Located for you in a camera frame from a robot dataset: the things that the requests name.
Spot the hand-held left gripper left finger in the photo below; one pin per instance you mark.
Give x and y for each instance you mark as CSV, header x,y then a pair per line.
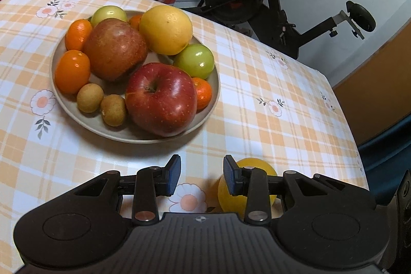
x,y
173,176

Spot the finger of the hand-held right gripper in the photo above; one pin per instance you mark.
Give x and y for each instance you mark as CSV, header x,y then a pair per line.
x,y
350,190

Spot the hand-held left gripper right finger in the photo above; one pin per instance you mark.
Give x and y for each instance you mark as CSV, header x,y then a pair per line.
x,y
231,176

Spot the yellow lemon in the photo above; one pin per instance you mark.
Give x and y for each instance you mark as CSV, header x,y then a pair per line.
x,y
165,28
231,203

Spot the bright red apple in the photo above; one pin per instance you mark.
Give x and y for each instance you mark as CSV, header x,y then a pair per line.
x,y
160,100

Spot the orange tangerine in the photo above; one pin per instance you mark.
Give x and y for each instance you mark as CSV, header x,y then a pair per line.
x,y
204,92
135,21

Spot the brown longan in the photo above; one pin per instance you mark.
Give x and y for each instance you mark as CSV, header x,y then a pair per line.
x,y
113,110
90,98

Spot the beige plate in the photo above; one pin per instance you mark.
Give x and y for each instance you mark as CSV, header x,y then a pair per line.
x,y
93,123

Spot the green jujube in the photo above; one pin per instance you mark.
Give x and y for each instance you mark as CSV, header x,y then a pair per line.
x,y
194,60

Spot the dull brownish red apple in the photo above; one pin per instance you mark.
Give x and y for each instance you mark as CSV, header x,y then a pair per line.
x,y
112,49

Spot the orange kumquat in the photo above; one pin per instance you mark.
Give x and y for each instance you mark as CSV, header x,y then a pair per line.
x,y
77,35
70,71

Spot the small yellow-green jujube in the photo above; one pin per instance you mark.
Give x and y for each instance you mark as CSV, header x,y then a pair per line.
x,y
107,14

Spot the orange checked floral tablecloth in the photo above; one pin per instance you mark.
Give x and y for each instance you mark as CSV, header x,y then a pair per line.
x,y
273,75

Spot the orange wooden panel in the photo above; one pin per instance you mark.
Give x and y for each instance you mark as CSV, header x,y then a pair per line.
x,y
379,84

